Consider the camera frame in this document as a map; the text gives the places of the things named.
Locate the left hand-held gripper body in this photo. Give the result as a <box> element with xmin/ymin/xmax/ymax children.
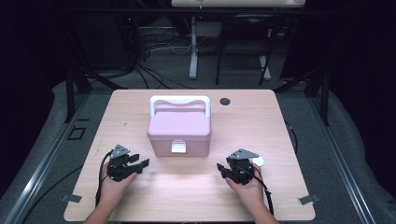
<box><xmin>106</xmin><ymin>144</ymin><xmax>138</xmax><ymax>182</ymax></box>

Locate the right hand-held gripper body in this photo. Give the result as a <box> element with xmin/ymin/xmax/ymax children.
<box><xmin>229</xmin><ymin>148</ymin><xmax>260</xmax><ymax>186</ymax></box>

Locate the pink storage box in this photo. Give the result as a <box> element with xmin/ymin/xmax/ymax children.
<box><xmin>147</xmin><ymin>94</ymin><xmax>213</xmax><ymax>158</ymax></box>

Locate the person's right hand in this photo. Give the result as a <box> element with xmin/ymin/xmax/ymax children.
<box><xmin>225</xmin><ymin>162</ymin><xmax>265</xmax><ymax>210</ymax></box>

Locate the person's left hand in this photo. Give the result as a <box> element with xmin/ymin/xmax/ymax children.
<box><xmin>98</xmin><ymin>161</ymin><xmax>138</xmax><ymax>209</ymax></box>

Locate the white desk leg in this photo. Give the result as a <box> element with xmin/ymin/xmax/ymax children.
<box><xmin>189</xmin><ymin>16</ymin><xmax>199</xmax><ymax>80</ymax></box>
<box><xmin>259</xmin><ymin>27</ymin><xmax>272</xmax><ymax>81</ymax></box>

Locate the black chair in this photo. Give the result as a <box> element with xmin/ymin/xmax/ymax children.
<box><xmin>215</xmin><ymin>12</ymin><xmax>283</xmax><ymax>87</ymax></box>

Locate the white desk top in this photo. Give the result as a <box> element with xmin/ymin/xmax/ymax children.
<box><xmin>171</xmin><ymin>0</ymin><xmax>306</xmax><ymax>8</ymax></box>

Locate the left hand-held gripper cable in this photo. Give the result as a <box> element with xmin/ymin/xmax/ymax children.
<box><xmin>94</xmin><ymin>150</ymin><xmax>113</xmax><ymax>208</ymax></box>

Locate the hand-held gripper cable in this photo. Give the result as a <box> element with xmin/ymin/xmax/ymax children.
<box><xmin>94</xmin><ymin>150</ymin><xmax>113</xmax><ymax>208</ymax></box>
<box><xmin>253</xmin><ymin>174</ymin><xmax>275</xmax><ymax>217</ymax></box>

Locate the right hand-held gripper cable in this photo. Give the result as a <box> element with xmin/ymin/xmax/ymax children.
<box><xmin>253</xmin><ymin>174</ymin><xmax>275</xmax><ymax>217</ymax></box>

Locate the black cable beside table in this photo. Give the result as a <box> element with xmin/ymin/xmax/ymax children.
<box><xmin>284</xmin><ymin>120</ymin><xmax>299</xmax><ymax>155</ymax></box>

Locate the black floor cable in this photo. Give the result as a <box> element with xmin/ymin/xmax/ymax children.
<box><xmin>20</xmin><ymin>165</ymin><xmax>84</xmax><ymax>224</ymax></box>

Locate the metal floor rail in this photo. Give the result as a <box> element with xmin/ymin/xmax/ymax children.
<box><xmin>307</xmin><ymin>96</ymin><xmax>377</xmax><ymax>224</ymax></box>
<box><xmin>3</xmin><ymin>92</ymin><xmax>91</xmax><ymax>224</ymax></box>

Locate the black frame post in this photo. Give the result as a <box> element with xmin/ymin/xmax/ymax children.
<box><xmin>64</xmin><ymin>66</ymin><xmax>77</xmax><ymax>124</ymax></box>
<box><xmin>320</xmin><ymin>68</ymin><xmax>331</xmax><ymax>127</ymax></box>

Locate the bundle of floor cables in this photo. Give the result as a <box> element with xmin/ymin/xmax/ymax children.
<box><xmin>130</xmin><ymin>18</ymin><xmax>195</xmax><ymax>91</ymax></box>

